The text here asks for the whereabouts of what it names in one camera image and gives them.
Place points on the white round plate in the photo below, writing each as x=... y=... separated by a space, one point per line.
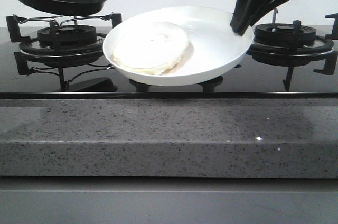
x=214 y=47

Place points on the white fried egg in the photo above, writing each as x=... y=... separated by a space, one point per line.
x=151 y=49

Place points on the right black burner head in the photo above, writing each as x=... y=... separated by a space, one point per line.
x=284 y=35

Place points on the black burner head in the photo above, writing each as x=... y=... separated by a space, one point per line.
x=69 y=35
x=284 y=35

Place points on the right black burner grate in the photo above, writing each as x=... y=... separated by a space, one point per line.
x=291 y=57

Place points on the black burner grate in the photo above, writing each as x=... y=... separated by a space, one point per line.
x=58 y=56
x=291 y=57

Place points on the left black burner grate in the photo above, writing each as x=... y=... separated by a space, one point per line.
x=58 y=56

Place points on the left black burner head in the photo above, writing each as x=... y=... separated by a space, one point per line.
x=69 y=35

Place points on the black glass gas hob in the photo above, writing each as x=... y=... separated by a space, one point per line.
x=254 y=77

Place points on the grey cabinet drawer front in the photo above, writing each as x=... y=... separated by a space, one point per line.
x=34 y=200

